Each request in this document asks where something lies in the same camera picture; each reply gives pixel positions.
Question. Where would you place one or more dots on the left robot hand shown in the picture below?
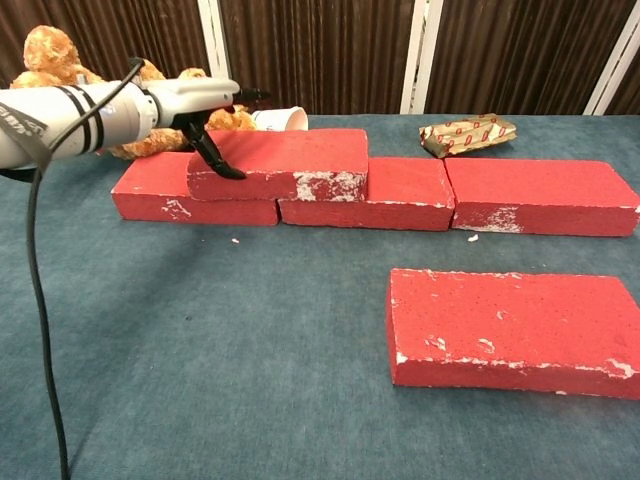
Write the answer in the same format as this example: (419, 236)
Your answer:
(200, 94)

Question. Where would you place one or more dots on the gold snack packet red print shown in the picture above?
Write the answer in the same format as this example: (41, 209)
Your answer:
(465, 134)

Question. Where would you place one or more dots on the white partition post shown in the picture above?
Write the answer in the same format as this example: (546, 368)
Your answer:
(215, 35)
(420, 55)
(612, 60)

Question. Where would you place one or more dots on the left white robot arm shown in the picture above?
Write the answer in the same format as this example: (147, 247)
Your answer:
(75, 125)

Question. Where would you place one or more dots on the white paper cup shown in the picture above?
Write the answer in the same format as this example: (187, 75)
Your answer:
(280, 120)

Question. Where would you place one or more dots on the red brick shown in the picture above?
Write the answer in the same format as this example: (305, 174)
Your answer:
(150, 195)
(290, 155)
(540, 190)
(510, 320)
(400, 195)

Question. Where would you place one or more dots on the brown plush teddy bear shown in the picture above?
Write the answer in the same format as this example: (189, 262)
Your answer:
(50, 50)

